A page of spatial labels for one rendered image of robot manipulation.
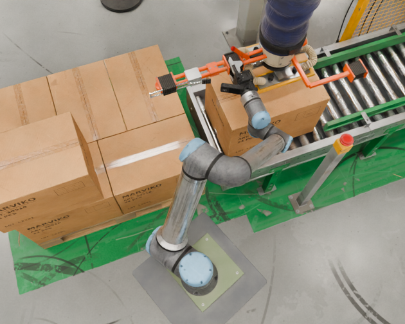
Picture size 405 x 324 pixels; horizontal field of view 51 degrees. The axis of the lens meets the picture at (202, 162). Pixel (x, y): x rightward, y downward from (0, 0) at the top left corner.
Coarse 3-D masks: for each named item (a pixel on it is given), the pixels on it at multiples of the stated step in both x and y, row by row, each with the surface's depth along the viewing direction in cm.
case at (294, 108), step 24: (264, 72) 243; (216, 96) 237; (240, 96) 237; (264, 96) 237; (288, 96) 237; (312, 96) 237; (216, 120) 257; (240, 120) 231; (288, 120) 243; (312, 120) 257; (240, 144) 250
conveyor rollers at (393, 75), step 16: (384, 48) 305; (400, 48) 303; (336, 64) 296; (368, 64) 299; (384, 64) 297; (400, 64) 296; (368, 80) 291; (384, 80) 290; (400, 80) 291; (336, 96) 285; (352, 96) 285; (368, 96) 285; (336, 112) 280; (384, 112) 283; (400, 112) 282; (208, 128) 274; (336, 128) 278; (352, 128) 277; (304, 144) 271
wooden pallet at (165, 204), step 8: (168, 200) 297; (144, 208) 294; (152, 208) 306; (160, 208) 307; (120, 216) 291; (128, 216) 297; (136, 216) 304; (96, 224) 289; (104, 224) 301; (112, 224) 301; (72, 232) 286; (80, 232) 299; (88, 232) 299; (48, 240) 284; (56, 240) 289; (64, 240) 296
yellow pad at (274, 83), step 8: (272, 72) 222; (296, 72) 221; (304, 72) 222; (312, 72) 222; (272, 80) 219; (280, 80) 219; (288, 80) 220; (296, 80) 221; (264, 88) 218; (272, 88) 218
